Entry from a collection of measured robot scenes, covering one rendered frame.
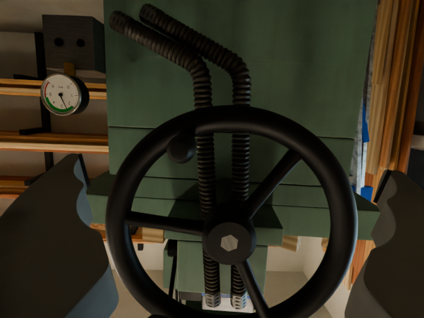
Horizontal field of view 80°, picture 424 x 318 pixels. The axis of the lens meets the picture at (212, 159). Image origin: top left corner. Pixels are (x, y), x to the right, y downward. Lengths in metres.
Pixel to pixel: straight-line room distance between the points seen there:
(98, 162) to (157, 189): 2.71
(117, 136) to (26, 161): 3.08
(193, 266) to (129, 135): 0.25
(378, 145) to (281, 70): 1.51
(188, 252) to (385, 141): 1.64
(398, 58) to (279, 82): 1.48
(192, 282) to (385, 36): 1.73
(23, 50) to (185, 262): 3.22
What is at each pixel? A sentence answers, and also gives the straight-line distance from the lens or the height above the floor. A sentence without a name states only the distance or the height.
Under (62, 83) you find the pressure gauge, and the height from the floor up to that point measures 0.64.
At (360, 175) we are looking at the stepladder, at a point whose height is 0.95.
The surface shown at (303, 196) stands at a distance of 0.50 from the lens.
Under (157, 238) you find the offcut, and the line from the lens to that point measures 0.54.
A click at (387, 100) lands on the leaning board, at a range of 1.92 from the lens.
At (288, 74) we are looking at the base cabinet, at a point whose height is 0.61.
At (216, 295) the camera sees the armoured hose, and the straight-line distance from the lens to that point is 0.44.
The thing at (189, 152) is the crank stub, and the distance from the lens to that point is 0.21.
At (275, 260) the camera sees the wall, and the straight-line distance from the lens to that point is 3.62.
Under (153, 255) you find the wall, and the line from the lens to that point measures 3.47.
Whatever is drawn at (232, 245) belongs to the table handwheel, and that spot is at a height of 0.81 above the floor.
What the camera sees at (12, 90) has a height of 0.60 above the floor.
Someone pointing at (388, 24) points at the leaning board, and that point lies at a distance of 1.93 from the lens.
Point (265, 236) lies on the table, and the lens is 0.41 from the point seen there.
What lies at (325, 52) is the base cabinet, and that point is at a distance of 0.49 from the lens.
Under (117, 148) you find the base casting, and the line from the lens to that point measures 0.49.
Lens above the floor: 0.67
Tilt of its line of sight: 11 degrees up
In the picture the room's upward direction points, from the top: 177 degrees counter-clockwise
